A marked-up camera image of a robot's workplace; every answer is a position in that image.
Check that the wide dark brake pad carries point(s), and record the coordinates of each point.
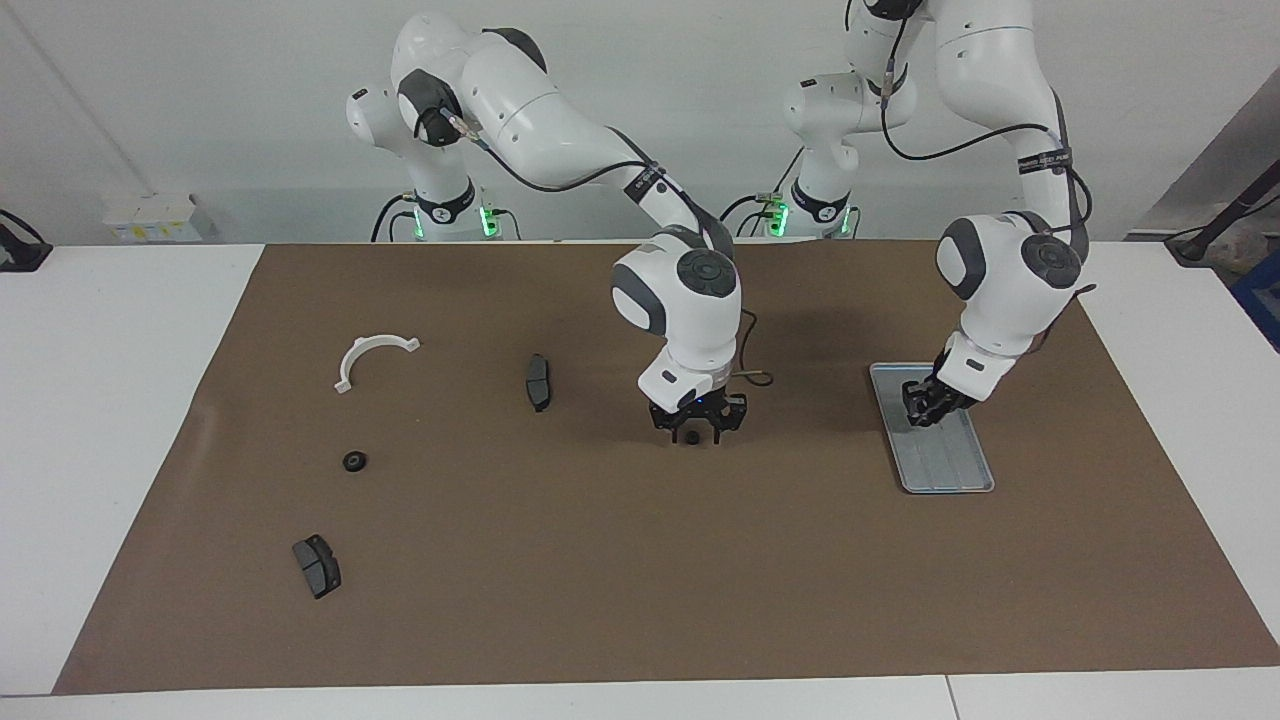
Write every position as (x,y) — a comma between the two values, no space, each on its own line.
(318,568)

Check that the black clamp mount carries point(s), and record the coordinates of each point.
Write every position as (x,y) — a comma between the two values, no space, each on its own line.
(20,250)

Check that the slim dark brake pad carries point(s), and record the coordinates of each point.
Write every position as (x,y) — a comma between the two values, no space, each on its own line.
(537,380)

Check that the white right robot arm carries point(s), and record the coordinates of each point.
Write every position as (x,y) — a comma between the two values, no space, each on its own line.
(690,300)

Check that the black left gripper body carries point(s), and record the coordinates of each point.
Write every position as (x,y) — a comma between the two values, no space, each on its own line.
(950,395)

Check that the blue box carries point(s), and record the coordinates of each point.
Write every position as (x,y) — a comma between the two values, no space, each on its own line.
(1262,300)

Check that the grey metal tray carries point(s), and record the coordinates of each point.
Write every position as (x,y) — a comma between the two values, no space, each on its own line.
(950,470)

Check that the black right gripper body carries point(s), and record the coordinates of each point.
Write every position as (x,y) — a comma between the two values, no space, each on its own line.
(700,410)

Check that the brown table mat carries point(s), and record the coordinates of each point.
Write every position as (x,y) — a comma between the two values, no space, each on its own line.
(640,580)

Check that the black stand pole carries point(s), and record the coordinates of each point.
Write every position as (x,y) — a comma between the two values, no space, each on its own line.
(1230,215)

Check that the white curved plastic bracket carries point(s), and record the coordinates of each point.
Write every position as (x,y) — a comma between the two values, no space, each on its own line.
(347,362)

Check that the white wall socket box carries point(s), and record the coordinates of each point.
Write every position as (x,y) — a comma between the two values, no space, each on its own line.
(150,220)

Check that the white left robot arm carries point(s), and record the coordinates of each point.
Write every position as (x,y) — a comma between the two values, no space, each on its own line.
(1010,290)

